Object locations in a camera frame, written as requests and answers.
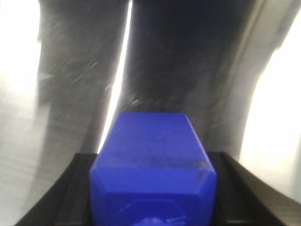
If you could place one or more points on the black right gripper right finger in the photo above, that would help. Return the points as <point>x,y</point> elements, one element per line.
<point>244,200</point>

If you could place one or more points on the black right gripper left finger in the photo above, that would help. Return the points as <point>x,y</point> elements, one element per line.
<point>67,202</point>

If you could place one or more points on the blue part with cap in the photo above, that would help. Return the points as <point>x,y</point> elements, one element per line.
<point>152,171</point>

